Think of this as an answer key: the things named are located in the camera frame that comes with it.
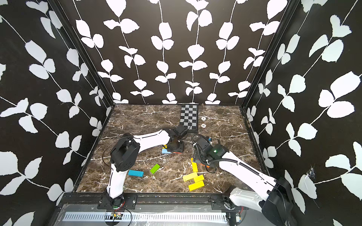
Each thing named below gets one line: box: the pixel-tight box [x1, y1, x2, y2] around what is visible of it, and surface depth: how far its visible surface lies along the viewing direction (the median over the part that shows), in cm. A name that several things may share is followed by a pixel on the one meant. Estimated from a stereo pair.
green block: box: [149, 163, 161, 175], surface depth 88 cm
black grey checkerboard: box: [180, 104, 199, 133], surface depth 113 cm
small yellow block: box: [193, 174, 205, 183], surface depth 84 cm
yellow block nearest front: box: [188, 179, 206, 192], surface depth 81 cm
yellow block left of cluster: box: [182, 171, 198, 182], surface depth 84 cm
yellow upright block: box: [190, 157, 198, 172], surface depth 88 cm
